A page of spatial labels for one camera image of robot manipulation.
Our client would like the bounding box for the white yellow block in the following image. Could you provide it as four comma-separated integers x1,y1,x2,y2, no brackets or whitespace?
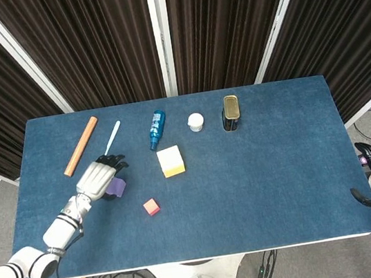
155,144,187,180

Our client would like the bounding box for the blue tablecloth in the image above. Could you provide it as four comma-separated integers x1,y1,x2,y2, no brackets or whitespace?
0,67,371,278

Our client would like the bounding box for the purple cube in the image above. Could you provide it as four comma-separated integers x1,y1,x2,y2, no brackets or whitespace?
103,176,129,201

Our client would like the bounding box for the wooden rolling pin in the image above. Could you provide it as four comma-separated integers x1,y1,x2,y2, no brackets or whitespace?
56,115,106,178

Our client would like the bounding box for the white table frame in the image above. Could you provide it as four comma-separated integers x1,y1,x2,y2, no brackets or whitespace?
53,230,371,278

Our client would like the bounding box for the small red and yellow cube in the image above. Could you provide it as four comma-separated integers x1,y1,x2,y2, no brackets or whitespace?
142,197,162,218

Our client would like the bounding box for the black and gold tin can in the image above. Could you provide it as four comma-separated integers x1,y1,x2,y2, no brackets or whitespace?
218,93,243,133

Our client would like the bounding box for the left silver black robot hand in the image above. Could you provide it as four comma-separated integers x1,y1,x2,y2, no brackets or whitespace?
71,151,135,205

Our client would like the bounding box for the white round jar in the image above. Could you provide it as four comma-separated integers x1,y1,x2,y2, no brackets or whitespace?
186,111,207,133

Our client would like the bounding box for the blue spray bottle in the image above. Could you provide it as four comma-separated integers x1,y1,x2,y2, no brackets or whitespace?
144,109,171,152

